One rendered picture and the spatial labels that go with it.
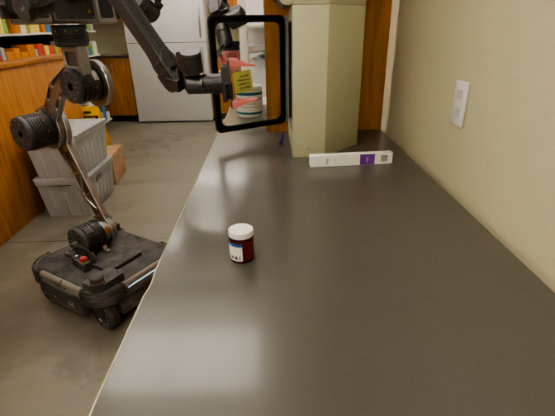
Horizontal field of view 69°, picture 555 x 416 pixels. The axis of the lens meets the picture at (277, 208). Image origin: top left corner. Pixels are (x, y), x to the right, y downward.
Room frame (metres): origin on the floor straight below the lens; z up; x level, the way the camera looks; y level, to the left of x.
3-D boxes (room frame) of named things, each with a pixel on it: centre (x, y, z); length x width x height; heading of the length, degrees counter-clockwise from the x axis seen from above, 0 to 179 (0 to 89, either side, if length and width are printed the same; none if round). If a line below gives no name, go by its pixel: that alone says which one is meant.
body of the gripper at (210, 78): (1.23, 0.17, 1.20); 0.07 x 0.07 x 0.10; 1
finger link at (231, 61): (1.23, 0.10, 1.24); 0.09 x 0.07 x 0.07; 91
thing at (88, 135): (3.12, 1.64, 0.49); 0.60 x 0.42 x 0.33; 1
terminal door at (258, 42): (1.56, 0.09, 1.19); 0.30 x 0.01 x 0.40; 121
